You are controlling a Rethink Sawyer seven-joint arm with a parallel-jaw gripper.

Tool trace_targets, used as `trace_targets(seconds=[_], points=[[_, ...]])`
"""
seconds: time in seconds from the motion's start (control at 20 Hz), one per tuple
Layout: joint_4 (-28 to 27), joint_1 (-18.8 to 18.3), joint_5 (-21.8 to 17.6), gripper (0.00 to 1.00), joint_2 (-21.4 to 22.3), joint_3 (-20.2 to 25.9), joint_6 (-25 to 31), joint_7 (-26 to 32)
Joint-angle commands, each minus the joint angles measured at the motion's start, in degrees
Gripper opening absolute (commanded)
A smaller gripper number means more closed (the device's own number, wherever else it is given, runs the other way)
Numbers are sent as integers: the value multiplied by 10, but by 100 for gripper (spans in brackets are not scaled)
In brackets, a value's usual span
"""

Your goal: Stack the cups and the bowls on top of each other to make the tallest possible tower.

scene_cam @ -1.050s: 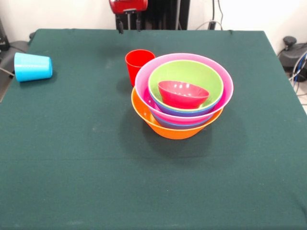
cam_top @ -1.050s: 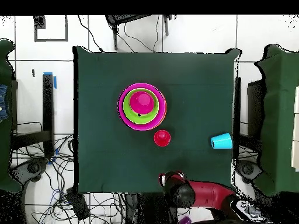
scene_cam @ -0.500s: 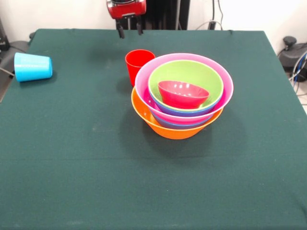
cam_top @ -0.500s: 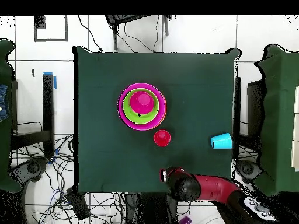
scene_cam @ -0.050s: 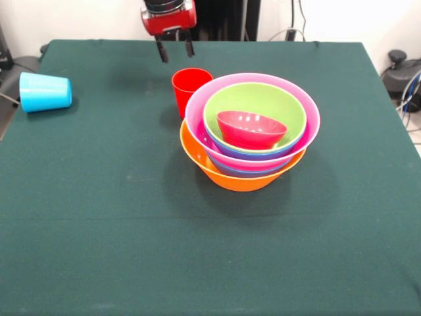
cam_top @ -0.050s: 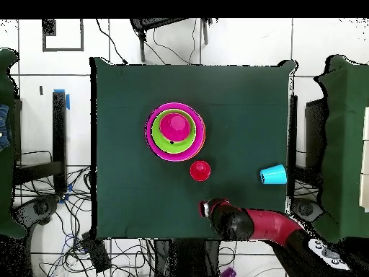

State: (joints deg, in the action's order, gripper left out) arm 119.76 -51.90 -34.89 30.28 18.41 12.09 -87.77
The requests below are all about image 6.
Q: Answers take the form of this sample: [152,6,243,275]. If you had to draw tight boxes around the large pink bowl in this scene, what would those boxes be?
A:
[144,102,206,162]

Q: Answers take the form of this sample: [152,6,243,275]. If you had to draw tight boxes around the black table frame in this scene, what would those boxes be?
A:
[13,90,68,195]

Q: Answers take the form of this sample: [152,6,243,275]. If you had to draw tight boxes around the white box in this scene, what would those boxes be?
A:
[358,105,369,214]

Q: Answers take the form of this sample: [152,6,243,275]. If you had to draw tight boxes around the blue cup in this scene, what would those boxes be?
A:
[259,164,288,185]

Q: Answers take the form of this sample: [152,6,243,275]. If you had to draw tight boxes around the green side table cloth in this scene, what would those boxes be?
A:
[312,53,369,244]
[0,48,29,240]

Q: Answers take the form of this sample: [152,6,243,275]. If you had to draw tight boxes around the black swivel chair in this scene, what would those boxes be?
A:
[290,197,324,229]
[12,195,62,229]

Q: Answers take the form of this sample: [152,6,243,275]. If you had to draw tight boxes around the dark green tablecloth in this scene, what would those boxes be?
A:
[89,56,298,242]

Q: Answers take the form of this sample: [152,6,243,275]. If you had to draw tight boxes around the black power strip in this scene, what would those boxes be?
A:
[80,232,112,273]

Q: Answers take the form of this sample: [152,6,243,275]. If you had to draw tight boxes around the small pink-red bowl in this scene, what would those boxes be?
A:
[159,112,192,143]

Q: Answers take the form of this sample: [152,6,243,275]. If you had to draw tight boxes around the black cable with plug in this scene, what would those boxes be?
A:
[95,19,129,65]

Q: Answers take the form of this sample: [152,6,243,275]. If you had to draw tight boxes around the red cup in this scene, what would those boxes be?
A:
[190,160,212,182]

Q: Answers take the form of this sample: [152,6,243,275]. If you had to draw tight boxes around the tangled cables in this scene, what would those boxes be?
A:
[14,165,156,277]

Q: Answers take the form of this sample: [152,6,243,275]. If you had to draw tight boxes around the blue tape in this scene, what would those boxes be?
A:
[53,88,71,110]

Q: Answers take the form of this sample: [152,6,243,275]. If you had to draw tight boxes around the green bowl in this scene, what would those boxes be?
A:
[151,108,197,154]

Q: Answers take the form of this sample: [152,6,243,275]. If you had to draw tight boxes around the blue denim fabric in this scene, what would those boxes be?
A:
[0,103,13,152]

